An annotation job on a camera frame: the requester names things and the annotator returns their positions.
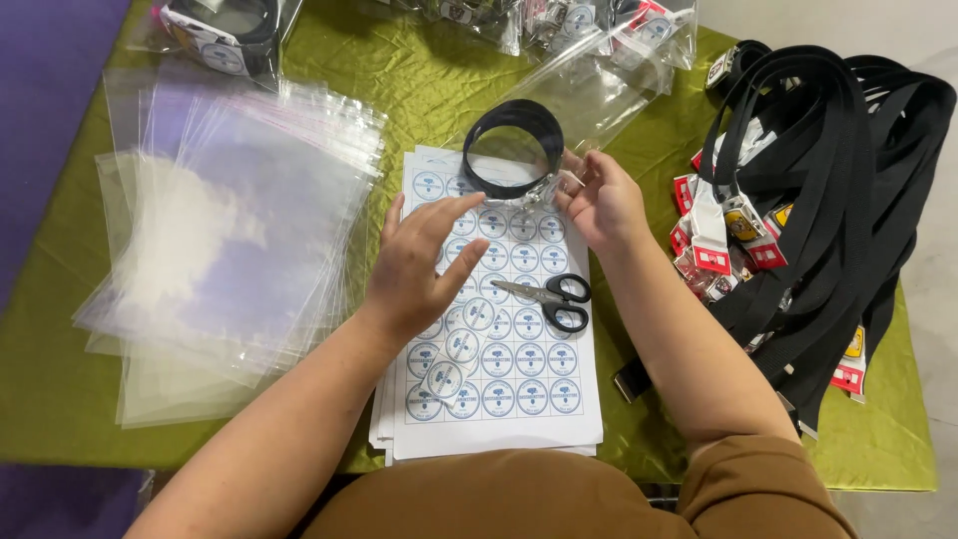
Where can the person's left hand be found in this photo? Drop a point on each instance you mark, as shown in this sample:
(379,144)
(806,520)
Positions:
(404,277)

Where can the person's right hand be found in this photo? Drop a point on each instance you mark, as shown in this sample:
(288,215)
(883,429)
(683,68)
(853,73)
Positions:
(610,209)

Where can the black belt with buckle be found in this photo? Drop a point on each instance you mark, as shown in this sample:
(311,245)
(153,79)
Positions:
(516,116)

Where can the cut strip of round stickers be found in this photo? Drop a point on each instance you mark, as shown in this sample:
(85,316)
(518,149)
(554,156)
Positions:
(458,348)

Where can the empty clear plastic bag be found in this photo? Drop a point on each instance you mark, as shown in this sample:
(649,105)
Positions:
(591,97)

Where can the stack of round-sticker sheets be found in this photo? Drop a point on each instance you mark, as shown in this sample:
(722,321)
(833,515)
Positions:
(524,374)

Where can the stack of clear plastic bags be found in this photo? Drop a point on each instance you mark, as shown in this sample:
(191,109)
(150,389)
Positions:
(224,247)

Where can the heap of bagged belts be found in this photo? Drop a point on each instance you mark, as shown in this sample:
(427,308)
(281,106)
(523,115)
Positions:
(569,19)

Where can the heap of loose black belts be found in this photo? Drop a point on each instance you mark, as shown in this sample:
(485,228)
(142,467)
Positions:
(831,202)

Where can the person's brown clothing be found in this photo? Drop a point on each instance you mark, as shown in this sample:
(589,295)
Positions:
(524,498)

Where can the bagged black belt with sticker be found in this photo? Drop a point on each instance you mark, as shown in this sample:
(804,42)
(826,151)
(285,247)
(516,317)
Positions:
(224,34)

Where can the green satin tablecloth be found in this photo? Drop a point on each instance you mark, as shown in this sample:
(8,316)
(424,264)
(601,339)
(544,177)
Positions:
(52,389)

